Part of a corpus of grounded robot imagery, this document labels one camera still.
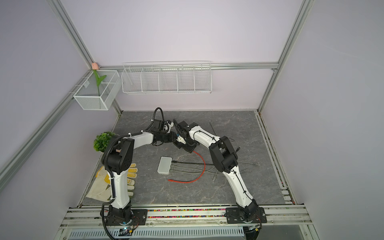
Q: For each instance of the white network switch box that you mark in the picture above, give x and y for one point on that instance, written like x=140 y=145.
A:
x=164 y=165

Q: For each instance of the white mesh wall basket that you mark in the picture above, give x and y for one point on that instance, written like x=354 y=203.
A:
x=87 y=94

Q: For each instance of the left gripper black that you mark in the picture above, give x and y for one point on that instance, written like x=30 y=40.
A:
x=172 y=137

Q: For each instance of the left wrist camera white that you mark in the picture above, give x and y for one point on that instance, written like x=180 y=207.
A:
x=168 y=126

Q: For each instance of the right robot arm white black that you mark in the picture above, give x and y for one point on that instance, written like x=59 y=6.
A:
x=225 y=160

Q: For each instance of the green potted plant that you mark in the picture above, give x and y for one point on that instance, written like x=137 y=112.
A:
x=102 y=141

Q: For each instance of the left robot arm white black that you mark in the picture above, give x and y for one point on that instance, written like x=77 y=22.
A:
x=117 y=159

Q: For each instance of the pink tulip artificial flower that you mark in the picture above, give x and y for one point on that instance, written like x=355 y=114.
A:
x=99 y=79

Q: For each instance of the white wire wall shelf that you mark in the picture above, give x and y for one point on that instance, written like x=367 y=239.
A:
x=167 y=77

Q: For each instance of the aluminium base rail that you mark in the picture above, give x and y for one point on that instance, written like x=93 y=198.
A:
x=187 y=216

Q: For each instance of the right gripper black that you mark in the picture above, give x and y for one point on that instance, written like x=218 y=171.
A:
x=189 y=149

